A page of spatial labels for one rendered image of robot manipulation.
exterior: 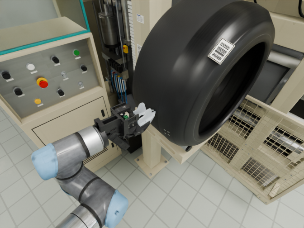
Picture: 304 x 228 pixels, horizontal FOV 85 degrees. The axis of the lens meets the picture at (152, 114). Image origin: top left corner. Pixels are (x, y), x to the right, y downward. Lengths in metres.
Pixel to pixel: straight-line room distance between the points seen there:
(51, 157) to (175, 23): 0.49
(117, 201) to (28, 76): 0.84
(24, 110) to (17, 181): 1.11
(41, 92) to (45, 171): 0.76
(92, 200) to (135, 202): 1.24
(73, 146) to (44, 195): 1.54
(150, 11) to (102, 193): 0.68
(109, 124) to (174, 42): 0.30
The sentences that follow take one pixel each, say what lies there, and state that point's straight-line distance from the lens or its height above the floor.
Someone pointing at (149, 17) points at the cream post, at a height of 1.40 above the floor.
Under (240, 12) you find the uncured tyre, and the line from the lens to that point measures 0.58.
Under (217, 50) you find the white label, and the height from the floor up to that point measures 1.42.
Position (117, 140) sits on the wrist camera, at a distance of 0.51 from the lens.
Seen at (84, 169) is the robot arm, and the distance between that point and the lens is 0.52.
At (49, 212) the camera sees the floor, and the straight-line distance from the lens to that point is 1.87.
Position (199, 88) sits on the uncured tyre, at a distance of 0.49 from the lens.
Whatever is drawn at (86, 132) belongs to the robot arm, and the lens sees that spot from 0.45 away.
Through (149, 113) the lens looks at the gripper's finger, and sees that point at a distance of 0.53.
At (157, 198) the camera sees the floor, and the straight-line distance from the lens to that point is 1.69.
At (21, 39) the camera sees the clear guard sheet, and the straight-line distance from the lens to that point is 1.01.
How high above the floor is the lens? 1.61
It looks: 46 degrees down
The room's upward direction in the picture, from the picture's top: straight up
